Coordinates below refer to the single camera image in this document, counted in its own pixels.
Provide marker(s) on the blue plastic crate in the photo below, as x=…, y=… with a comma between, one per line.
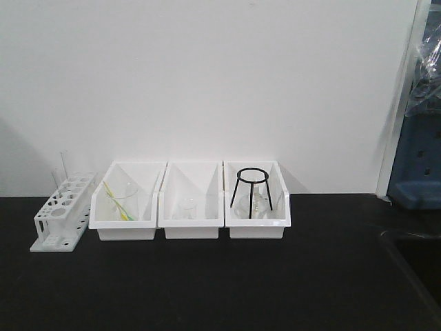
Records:
x=415, y=177

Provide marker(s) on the black metal tripod stand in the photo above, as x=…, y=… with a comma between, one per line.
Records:
x=252, y=184

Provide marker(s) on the glass flask in right bin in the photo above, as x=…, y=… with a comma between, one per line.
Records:
x=260, y=207

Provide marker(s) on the white plastic bin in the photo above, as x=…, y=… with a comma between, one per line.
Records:
x=202, y=181
x=148, y=177
x=271, y=227

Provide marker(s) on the middle white plastic bin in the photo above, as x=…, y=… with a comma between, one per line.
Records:
x=202, y=181

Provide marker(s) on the left white plastic bin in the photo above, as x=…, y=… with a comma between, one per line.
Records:
x=148, y=177

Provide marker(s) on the clear plastic bag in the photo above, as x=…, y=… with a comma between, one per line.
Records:
x=424, y=97

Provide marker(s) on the black sink basin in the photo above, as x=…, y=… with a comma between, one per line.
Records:
x=418, y=257

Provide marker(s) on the glass beaker in left bin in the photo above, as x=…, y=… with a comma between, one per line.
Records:
x=128, y=198

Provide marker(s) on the white test tube rack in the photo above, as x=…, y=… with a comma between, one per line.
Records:
x=64, y=217

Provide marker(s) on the yellow green stirring rod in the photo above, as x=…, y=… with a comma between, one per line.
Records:
x=124, y=214

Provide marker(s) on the small glass beaker middle bin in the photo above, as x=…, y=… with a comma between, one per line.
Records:
x=187, y=208

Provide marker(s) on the glass test tube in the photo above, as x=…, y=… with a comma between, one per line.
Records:
x=62, y=156

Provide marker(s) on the right white plastic bin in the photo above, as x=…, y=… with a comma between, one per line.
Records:
x=271, y=227

